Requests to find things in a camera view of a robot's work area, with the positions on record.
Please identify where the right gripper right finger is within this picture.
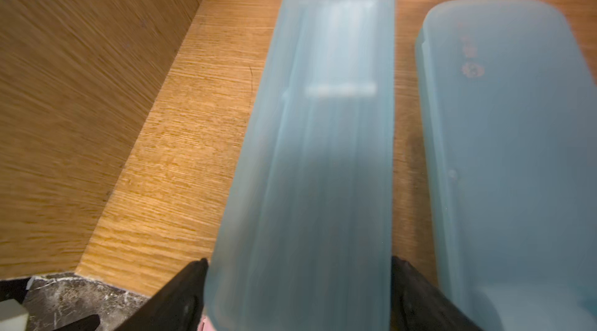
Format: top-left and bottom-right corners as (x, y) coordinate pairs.
(391, 256), (480, 330)

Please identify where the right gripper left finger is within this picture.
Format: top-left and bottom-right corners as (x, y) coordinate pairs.
(118, 258), (208, 331)

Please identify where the light blue ribbed pencil case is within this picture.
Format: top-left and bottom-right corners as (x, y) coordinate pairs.
(205, 0), (395, 330)

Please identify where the light blue case with label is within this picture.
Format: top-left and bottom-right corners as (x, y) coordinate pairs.
(415, 0), (596, 330)

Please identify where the wooden three-tier shelf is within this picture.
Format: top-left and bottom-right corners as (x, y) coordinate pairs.
(0, 0), (597, 297)

